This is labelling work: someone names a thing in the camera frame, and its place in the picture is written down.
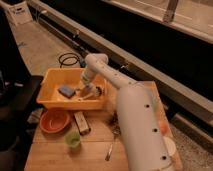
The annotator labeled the metal spoon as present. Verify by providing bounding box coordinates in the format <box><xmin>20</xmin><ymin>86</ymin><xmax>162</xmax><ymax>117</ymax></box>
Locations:
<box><xmin>105</xmin><ymin>128</ymin><xmax>120</xmax><ymax>161</ymax></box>

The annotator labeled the yellow plastic bin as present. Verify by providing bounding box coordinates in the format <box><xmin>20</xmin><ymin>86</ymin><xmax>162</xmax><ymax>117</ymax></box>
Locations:
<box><xmin>36</xmin><ymin>67</ymin><xmax>108</xmax><ymax>111</ymax></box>

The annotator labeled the white lidded container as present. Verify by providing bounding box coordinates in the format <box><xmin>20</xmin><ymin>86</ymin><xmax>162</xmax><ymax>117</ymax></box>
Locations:
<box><xmin>164</xmin><ymin>136</ymin><xmax>176</xmax><ymax>156</ymax></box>

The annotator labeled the black coiled cable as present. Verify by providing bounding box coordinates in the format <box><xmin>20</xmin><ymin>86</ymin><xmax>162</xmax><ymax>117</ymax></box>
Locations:
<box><xmin>58</xmin><ymin>52</ymin><xmax>81</xmax><ymax>69</ymax></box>

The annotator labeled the white paper bag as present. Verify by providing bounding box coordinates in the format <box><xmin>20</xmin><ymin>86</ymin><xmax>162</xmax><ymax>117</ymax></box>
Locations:
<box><xmin>7</xmin><ymin>1</ymin><xmax>33</xmax><ymax>26</ymax></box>

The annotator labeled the blue sponge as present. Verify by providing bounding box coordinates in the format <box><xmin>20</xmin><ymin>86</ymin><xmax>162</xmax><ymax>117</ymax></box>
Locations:
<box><xmin>58</xmin><ymin>85</ymin><xmax>75</xmax><ymax>98</ymax></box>

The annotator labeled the black chair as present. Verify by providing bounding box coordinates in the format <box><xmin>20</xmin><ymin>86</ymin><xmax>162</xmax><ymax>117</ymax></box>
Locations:
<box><xmin>0</xmin><ymin>7</ymin><xmax>43</xmax><ymax>171</ymax></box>

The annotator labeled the red bowl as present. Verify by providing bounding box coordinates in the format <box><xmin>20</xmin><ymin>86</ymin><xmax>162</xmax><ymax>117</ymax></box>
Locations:
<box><xmin>39</xmin><ymin>109</ymin><xmax>70</xmax><ymax>134</ymax></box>

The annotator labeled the brown rectangular box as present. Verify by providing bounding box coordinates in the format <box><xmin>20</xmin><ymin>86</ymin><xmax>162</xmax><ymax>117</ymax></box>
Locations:
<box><xmin>74</xmin><ymin>112</ymin><xmax>91</xmax><ymax>135</ymax></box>

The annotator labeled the green plastic cup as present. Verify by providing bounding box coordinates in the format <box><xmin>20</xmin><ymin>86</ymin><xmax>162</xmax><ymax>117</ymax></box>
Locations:
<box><xmin>65</xmin><ymin>132</ymin><xmax>80</xmax><ymax>149</ymax></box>

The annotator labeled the orange tomato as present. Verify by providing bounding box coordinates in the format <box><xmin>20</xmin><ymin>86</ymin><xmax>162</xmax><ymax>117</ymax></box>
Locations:
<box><xmin>159</xmin><ymin>121</ymin><xmax>168</xmax><ymax>135</ymax></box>

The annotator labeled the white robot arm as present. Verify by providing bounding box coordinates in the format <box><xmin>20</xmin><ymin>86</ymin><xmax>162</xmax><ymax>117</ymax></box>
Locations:
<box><xmin>81</xmin><ymin>53</ymin><xmax>175</xmax><ymax>171</ymax></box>

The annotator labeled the blue object on floor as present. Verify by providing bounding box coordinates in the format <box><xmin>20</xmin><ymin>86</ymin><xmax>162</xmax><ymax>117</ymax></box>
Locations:
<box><xmin>80</xmin><ymin>60</ymin><xmax>86</xmax><ymax>67</ymax></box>

